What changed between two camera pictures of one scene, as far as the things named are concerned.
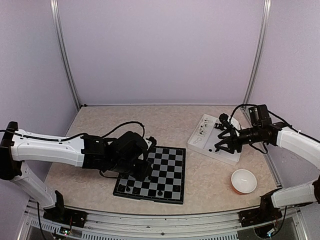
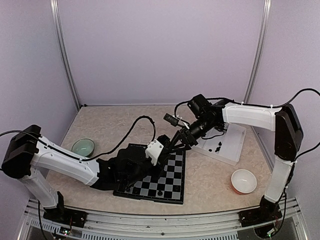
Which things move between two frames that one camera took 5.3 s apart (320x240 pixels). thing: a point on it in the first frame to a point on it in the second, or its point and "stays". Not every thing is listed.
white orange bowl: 243,181 stays
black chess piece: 136,190 stays
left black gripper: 141,175 to 162,159
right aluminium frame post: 265,23 stays
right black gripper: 233,143 to 191,141
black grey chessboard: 166,184 stays
